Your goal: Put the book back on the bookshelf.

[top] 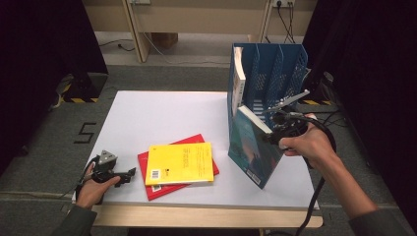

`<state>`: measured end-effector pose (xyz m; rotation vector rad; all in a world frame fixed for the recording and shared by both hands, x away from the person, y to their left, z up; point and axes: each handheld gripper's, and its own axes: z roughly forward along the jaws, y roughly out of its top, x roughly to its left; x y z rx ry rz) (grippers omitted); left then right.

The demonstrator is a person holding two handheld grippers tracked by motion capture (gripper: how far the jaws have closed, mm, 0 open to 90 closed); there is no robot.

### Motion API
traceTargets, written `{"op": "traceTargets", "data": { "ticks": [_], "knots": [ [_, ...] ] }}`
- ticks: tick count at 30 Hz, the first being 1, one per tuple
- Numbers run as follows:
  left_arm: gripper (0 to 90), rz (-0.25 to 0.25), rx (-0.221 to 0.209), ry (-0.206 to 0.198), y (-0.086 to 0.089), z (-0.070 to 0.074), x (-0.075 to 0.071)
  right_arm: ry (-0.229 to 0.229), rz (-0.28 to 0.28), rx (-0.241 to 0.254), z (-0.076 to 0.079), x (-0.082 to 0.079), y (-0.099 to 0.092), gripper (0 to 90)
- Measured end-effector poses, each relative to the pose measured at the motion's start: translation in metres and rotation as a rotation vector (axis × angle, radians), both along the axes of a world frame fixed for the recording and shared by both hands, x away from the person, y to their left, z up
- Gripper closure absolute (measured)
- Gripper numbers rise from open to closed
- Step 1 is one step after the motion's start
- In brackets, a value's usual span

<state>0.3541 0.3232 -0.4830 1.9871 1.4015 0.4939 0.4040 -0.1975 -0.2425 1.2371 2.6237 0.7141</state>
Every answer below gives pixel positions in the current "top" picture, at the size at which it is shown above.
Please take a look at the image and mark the teal book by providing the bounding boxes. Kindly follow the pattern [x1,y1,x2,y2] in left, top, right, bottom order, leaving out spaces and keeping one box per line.
[227,104,285,191]

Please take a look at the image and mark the person's right hand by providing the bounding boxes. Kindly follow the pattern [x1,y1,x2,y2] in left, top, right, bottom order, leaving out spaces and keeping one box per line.
[278,113,338,170]

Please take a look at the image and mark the white floor cable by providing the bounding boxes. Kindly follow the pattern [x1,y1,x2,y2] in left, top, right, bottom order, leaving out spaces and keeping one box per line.
[142,30,230,66]

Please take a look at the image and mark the blue file rack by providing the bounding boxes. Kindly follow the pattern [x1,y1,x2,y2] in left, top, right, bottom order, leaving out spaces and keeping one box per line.
[226,42,309,157]

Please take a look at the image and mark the black floor cable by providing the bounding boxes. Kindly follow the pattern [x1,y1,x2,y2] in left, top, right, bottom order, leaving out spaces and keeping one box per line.
[97,38,136,53]

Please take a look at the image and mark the brown cardboard box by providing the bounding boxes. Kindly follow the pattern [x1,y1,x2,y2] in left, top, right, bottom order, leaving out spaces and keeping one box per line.
[150,31,180,50]

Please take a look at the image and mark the yellow book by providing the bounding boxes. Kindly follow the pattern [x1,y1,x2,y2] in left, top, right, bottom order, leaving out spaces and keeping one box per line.
[145,142,215,187]

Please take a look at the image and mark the black socket cables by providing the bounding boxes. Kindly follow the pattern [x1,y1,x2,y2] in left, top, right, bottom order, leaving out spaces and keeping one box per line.
[265,1,297,44]

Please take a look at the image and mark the person's left hand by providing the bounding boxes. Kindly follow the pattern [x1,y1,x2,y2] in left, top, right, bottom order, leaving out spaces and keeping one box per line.
[76,163,122,210]

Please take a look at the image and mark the long black floor cables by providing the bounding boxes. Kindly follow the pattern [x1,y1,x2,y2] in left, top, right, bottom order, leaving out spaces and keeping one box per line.
[308,109,383,236]

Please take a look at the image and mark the red book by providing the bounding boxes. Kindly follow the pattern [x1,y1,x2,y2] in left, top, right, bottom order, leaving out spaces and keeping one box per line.
[137,133,220,202]

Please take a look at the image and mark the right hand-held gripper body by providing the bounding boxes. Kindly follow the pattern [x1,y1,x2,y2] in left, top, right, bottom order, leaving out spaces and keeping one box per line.
[262,88,311,146]

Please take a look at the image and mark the black curtain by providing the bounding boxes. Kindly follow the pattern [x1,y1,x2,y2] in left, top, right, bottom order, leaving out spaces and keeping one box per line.
[0,0,109,176]
[301,0,417,232]

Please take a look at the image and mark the black stand base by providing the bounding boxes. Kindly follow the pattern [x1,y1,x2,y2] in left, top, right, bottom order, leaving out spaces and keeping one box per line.
[62,72,109,104]
[298,70,334,106]

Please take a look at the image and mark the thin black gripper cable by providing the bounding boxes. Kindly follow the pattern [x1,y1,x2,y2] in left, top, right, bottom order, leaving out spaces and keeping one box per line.
[58,155,99,200]

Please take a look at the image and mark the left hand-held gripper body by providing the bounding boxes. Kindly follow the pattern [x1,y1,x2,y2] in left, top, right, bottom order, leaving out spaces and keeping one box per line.
[91,149,127,184]

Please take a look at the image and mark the beige wooden desk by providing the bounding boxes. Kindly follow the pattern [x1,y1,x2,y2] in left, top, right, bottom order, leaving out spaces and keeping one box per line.
[82,0,319,64]

